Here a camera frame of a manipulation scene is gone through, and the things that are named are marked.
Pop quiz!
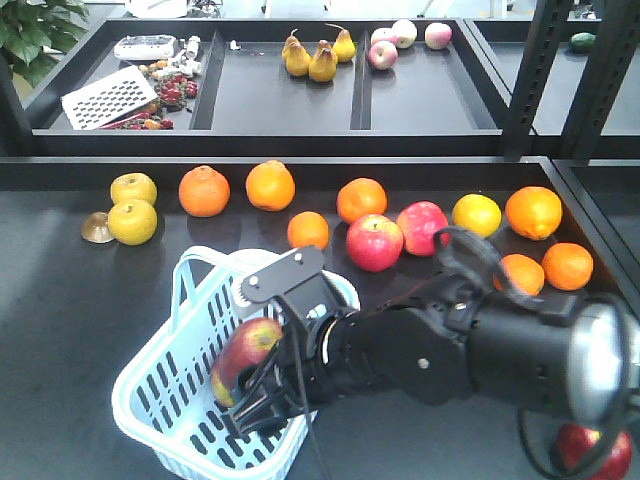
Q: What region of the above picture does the orange back left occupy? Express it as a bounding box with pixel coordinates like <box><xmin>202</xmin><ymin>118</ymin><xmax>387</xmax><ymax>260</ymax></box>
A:
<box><xmin>178</xmin><ymin>165</ymin><xmax>231</xmax><ymax>218</ymax></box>

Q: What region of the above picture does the dark red apple front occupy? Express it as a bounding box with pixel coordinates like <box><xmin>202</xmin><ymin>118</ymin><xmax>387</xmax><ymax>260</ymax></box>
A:
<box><xmin>555</xmin><ymin>422</ymin><xmax>634</xmax><ymax>480</ymax></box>

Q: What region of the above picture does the yellow pear-apple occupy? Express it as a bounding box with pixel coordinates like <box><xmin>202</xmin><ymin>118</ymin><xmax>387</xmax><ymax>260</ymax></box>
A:
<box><xmin>110</xmin><ymin>172</ymin><xmax>157</xmax><ymax>205</ymax></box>
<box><xmin>107</xmin><ymin>199</ymin><xmax>158</xmax><ymax>246</ymax></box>

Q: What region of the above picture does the green potted plant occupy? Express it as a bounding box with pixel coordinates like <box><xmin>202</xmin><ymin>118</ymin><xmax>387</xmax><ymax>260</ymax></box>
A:
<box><xmin>1</xmin><ymin>0</ymin><xmax>89</xmax><ymax>87</ymax></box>

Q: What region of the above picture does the orange back middle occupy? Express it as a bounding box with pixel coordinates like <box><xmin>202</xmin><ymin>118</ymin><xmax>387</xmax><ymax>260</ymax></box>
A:
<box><xmin>245</xmin><ymin>159</ymin><xmax>296</xmax><ymax>212</ymax></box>

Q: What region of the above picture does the brown pear middle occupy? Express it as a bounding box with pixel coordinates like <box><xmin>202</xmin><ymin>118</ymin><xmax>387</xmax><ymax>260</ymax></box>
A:
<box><xmin>308</xmin><ymin>40</ymin><xmax>338</xmax><ymax>83</ymax></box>

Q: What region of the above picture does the pink apple front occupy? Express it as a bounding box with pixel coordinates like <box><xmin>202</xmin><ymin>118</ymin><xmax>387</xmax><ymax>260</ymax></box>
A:
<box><xmin>368</xmin><ymin>40</ymin><xmax>398</xmax><ymax>71</ymax></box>

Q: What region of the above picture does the light blue plastic basket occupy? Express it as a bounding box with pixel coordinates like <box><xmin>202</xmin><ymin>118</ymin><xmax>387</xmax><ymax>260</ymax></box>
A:
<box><xmin>110</xmin><ymin>245</ymin><xmax>361</xmax><ymax>480</ymax></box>

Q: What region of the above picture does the yellow round citrus fruit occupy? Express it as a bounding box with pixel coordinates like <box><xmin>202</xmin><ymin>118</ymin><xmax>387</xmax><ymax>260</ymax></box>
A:
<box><xmin>452</xmin><ymin>193</ymin><xmax>502</xmax><ymax>238</ymax></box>

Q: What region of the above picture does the small orange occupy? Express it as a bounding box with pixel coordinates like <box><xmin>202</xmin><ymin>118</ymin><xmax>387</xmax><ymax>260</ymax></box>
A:
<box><xmin>542</xmin><ymin>242</ymin><xmax>594</xmax><ymax>291</ymax></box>
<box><xmin>287</xmin><ymin>211</ymin><xmax>330</xmax><ymax>250</ymax></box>
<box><xmin>500</xmin><ymin>254</ymin><xmax>545</xmax><ymax>296</ymax></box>

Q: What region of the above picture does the pink apple right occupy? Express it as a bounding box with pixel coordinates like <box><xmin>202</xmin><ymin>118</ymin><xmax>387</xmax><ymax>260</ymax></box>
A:
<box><xmin>424</xmin><ymin>22</ymin><xmax>452</xmax><ymax>50</ymax></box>

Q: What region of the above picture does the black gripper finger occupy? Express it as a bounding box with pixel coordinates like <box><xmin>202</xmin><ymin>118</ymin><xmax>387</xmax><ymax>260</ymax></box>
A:
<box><xmin>234</xmin><ymin>344</ymin><xmax>283</xmax><ymax>400</ymax></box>
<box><xmin>222</xmin><ymin>391</ymin><xmax>300</xmax><ymax>438</ymax></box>

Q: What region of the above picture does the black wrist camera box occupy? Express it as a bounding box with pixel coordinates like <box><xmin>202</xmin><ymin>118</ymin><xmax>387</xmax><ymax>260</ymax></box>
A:
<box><xmin>232</xmin><ymin>247</ymin><xmax>327</xmax><ymax>318</ymax></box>

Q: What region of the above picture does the black wooden display stand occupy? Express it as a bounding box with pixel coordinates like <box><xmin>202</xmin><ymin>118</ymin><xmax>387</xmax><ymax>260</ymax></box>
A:
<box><xmin>1</xmin><ymin>19</ymin><xmax>639</xmax><ymax>479</ymax></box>

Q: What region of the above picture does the white perforated grater tray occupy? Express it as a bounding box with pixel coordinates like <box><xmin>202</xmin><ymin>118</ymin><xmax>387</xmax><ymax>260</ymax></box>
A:
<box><xmin>61</xmin><ymin>66</ymin><xmax>158</xmax><ymax>130</ymax></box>

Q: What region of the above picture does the dark red apple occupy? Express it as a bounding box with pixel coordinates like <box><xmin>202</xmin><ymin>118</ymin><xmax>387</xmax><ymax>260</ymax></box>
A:
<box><xmin>555</xmin><ymin>422</ymin><xmax>634</xmax><ymax>480</ymax></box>
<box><xmin>210</xmin><ymin>317</ymin><xmax>283</xmax><ymax>408</ymax></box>

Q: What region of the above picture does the orange behind red apples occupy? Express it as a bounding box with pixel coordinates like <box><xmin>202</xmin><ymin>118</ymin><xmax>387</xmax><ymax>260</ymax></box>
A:
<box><xmin>336</xmin><ymin>177</ymin><xmax>388</xmax><ymax>224</ymax></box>

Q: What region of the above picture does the white electronic scale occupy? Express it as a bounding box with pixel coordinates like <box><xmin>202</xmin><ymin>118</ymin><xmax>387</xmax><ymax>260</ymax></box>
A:
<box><xmin>113</xmin><ymin>34</ymin><xmax>177</xmax><ymax>61</ymax></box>

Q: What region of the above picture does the bright red apple left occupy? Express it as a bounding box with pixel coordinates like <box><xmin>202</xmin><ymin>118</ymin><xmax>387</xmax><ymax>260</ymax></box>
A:
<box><xmin>346</xmin><ymin>214</ymin><xmax>404</xmax><ymax>273</ymax></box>

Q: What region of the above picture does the yellow pear-apple back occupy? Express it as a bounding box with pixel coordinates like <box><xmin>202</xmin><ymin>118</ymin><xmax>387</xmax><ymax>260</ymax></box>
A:
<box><xmin>110</xmin><ymin>172</ymin><xmax>157</xmax><ymax>205</ymax></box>

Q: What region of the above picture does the brown mushroom cap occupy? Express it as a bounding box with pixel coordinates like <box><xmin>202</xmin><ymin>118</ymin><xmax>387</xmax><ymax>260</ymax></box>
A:
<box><xmin>81</xmin><ymin>211</ymin><xmax>114</xmax><ymax>244</ymax></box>

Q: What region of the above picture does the large orange with nub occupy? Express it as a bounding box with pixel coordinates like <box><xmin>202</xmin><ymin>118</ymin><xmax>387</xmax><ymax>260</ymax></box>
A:
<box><xmin>505</xmin><ymin>186</ymin><xmax>563</xmax><ymax>241</ymax></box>

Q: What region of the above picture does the pale apple back middle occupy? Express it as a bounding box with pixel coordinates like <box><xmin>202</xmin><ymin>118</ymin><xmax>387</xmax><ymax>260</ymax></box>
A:
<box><xmin>391</xmin><ymin>19</ymin><xmax>417</xmax><ymax>49</ymax></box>

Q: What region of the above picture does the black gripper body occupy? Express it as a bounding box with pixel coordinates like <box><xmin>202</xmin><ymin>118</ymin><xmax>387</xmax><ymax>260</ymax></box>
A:
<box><xmin>273</xmin><ymin>309</ymin><xmax>360</xmax><ymax>415</ymax></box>

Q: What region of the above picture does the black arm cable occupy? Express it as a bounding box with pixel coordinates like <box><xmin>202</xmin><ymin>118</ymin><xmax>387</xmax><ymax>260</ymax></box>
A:
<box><xmin>279</xmin><ymin>225</ymin><xmax>640</xmax><ymax>480</ymax></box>

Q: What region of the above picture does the small orange front left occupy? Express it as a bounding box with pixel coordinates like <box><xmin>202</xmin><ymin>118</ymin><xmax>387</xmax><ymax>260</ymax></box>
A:
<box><xmin>500</xmin><ymin>254</ymin><xmax>545</xmax><ymax>296</ymax></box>

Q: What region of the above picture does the brown pear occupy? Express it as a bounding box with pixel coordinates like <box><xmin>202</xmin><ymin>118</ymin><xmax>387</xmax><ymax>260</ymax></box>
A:
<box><xmin>281</xmin><ymin>28</ymin><xmax>311</xmax><ymax>77</ymax></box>
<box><xmin>308</xmin><ymin>40</ymin><xmax>338</xmax><ymax>83</ymax></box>
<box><xmin>326</xmin><ymin>23</ymin><xmax>357</xmax><ymax>63</ymax></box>

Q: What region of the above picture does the black upright shelf post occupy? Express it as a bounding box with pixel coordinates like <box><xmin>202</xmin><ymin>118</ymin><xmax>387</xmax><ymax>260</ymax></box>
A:
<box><xmin>501</xmin><ymin>1</ymin><xmax>639</xmax><ymax>162</ymax></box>

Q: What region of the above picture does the small orange front right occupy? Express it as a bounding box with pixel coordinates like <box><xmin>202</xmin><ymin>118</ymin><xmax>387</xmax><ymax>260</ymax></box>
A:
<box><xmin>542</xmin><ymin>242</ymin><xmax>594</xmax><ymax>291</ymax></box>

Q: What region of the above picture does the brown pear left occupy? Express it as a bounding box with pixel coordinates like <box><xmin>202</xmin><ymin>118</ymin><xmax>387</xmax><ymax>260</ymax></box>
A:
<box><xmin>281</xmin><ymin>28</ymin><xmax>311</xmax><ymax>77</ymax></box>

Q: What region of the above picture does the yellow pear-apple front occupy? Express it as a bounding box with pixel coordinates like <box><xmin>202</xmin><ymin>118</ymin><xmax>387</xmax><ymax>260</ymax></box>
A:
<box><xmin>107</xmin><ymin>199</ymin><xmax>158</xmax><ymax>246</ymax></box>

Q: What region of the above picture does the small orange centre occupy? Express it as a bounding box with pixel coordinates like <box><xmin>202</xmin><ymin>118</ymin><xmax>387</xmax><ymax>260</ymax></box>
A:
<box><xmin>287</xmin><ymin>211</ymin><xmax>330</xmax><ymax>250</ymax></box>

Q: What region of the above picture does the bright red apple right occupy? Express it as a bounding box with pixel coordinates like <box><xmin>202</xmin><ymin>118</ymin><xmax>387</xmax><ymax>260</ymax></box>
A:
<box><xmin>396</xmin><ymin>201</ymin><xmax>449</xmax><ymax>257</ymax></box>

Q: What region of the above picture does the pink apple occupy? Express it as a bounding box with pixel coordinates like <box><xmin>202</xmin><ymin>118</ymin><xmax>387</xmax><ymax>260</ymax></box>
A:
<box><xmin>368</xmin><ymin>40</ymin><xmax>398</xmax><ymax>71</ymax></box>
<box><xmin>424</xmin><ymin>22</ymin><xmax>452</xmax><ymax>50</ymax></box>

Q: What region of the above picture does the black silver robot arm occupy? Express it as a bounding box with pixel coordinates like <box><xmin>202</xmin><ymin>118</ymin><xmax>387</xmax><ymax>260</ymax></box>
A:
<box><xmin>227</xmin><ymin>272</ymin><xmax>639</xmax><ymax>435</ymax></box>

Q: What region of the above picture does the bright red apple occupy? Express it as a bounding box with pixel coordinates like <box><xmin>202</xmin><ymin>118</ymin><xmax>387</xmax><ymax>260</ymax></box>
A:
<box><xmin>346</xmin><ymin>214</ymin><xmax>404</xmax><ymax>273</ymax></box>
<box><xmin>396</xmin><ymin>201</ymin><xmax>449</xmax><ymax>257</ymax></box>

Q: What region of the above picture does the brown pear right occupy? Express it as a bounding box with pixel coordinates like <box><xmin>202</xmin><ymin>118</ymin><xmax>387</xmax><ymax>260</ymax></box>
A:
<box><xmin>326</xmin><ymin>23</ymin><xmax>357</xmax><ymax>63</ymax></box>

